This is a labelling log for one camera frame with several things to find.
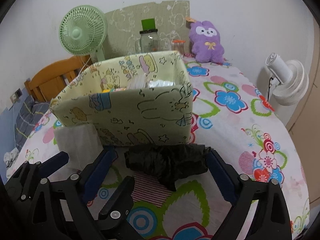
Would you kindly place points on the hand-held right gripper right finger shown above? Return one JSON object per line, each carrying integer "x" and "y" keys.
{"x": 221, "y": 177}

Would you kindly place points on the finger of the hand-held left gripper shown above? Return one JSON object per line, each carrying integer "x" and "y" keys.
{"x": 118, "y": 198}
{"x": 58, "y": 160}

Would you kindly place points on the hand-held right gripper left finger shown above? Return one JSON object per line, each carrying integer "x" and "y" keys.
{"x": 99, "y": 171}

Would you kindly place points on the white towel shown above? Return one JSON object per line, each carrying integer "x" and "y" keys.
{"x": 75, "y": 142}

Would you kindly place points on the black sock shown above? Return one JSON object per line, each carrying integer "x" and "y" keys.
{"x": 170, "y": 162}

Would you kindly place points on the yellow printed fabric storage box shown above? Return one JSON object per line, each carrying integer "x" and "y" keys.
{"x": 137, "y": 117}

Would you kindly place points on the clear plastic packet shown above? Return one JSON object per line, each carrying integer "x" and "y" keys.
{"x": 150, "y": 82}

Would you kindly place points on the white crumpled cloth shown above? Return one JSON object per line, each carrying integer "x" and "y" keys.
{"x": 11, "y": 158}

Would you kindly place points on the grey plaid pillow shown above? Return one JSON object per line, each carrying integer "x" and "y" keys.
{"x": 27, "y": 120}

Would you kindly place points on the blue bed sheet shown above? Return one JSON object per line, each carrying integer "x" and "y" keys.
{"x": 7, "y": 127}

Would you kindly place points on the floral printed sheet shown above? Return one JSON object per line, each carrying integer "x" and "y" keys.
{"x": 250, "y": 115}

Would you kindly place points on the wooden headboard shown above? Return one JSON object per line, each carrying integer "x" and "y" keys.
{"x": 50, "y": 82}

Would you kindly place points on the cartoon printed tissue packet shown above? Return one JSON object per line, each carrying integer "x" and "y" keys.
{"x": 112, "y": 89}

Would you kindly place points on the white standing fan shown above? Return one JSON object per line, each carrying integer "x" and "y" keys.
{"x": 290, "y": 85}

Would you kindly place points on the green desk fan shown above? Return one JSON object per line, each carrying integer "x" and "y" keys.
{"x": 80, "y": 32}

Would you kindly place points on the purple bunny plush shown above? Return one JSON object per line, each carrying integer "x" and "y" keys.
{"x": 206, "y": 47}

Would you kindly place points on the cotton swab container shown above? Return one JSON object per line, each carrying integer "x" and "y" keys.
{"x": 178, "y": 47}

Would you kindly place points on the glass jar mug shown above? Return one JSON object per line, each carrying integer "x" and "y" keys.
{"x": 150, "y": 42}

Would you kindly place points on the green plastic cup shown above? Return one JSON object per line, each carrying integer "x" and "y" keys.
{"x": 148, "y": 24}

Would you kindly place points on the green cartoon printed mat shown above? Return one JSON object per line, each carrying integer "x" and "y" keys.
{"x": 160, "y": 15}

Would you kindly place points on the wall socket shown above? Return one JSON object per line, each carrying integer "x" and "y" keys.
{"x": 17, "y": 93}

